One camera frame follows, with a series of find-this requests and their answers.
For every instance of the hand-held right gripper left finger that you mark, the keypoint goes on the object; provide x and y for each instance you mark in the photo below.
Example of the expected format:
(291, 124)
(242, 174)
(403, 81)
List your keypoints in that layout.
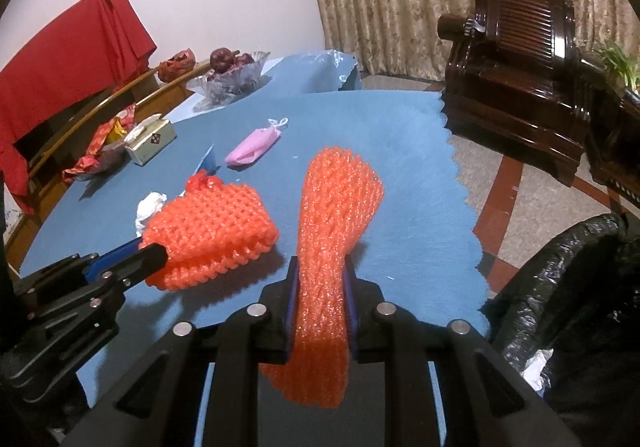
(275, 327)

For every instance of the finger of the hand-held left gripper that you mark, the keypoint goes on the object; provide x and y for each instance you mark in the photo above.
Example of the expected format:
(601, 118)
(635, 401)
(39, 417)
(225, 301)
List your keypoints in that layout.
(145, 262)
(112, 259)

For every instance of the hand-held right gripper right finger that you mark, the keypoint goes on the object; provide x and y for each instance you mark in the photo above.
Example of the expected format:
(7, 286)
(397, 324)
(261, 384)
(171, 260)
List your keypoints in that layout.
(367, 327)

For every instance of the orange foam net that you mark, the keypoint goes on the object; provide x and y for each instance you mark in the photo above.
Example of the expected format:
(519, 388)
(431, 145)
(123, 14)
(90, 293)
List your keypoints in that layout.
(215, 227)
(335, 207)

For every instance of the trash bin with black bag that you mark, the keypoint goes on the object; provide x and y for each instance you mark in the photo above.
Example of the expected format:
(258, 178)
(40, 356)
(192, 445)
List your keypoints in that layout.
(575, 267)

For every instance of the crumpled white tissue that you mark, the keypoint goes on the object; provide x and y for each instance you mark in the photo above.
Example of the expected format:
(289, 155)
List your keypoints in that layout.
(150, 209)
(539, 369)

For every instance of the glass candy dish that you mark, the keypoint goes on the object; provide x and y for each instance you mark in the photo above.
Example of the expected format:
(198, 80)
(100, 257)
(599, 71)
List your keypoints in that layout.
(102, 167)

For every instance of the blue paper piece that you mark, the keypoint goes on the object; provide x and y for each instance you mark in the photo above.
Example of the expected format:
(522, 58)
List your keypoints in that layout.
(210, 162)

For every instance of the beige tissue box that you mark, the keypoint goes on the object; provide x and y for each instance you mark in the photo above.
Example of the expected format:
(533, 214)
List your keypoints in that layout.
(150, 142)

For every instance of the pile of red candy packets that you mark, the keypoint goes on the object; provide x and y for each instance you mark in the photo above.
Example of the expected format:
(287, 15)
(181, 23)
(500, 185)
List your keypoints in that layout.
(100, 139)

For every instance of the pink face mask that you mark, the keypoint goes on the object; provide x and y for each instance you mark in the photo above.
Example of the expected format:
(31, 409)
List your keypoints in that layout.
(252, 147)

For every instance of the glass fruit bowl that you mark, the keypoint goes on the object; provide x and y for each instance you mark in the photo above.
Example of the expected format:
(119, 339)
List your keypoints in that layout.
(225, 84)

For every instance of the red ornament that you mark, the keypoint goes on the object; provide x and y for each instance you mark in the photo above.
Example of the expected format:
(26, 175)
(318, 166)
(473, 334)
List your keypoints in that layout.
(176, 66)

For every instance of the red cloth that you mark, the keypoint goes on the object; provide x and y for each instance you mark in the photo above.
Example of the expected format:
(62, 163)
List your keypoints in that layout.
(60, 57)

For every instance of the red apple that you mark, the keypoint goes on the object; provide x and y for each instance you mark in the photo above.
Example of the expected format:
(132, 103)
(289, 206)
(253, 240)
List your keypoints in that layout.
(220, 58)
(245, 59)

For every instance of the light blue tablecloth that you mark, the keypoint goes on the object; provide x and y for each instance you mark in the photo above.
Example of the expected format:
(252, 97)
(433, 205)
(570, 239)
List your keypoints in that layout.
(310, 72)

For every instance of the dark wooden armchair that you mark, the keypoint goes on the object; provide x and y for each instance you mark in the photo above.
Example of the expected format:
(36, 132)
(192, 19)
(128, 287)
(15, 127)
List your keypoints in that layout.
(515, 77)

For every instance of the dark wooden side table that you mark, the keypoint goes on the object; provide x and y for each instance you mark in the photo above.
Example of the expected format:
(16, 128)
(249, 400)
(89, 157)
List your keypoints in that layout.
(620, 142)

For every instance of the beige patterned curtain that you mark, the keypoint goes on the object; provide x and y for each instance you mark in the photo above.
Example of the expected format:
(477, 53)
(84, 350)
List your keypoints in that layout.
(400, 2)

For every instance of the potted green plant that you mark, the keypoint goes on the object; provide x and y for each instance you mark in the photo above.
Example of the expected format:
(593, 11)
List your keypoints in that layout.
(620, 64)

